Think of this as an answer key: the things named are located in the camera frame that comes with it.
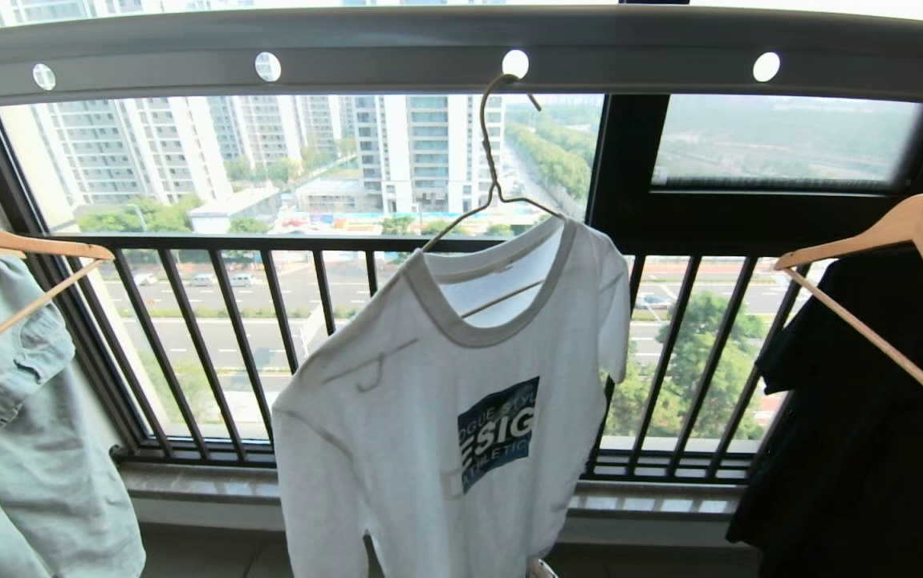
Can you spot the black garment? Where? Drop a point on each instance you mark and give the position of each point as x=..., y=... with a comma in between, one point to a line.
x=855, y=417

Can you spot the pale blue denim garment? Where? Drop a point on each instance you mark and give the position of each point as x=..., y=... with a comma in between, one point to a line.
x=20, y=449

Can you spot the white printed t-shirt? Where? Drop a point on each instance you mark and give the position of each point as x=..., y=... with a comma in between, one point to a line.
x=429, y=417

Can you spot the black metal window railing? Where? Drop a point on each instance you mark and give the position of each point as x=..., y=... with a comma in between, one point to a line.
x=205, y=337

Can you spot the black window frame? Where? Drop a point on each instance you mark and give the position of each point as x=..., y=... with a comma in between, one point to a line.
x=626, y=160

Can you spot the grey clothes rail with holes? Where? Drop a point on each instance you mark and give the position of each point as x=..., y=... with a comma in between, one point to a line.
x=397, y=56

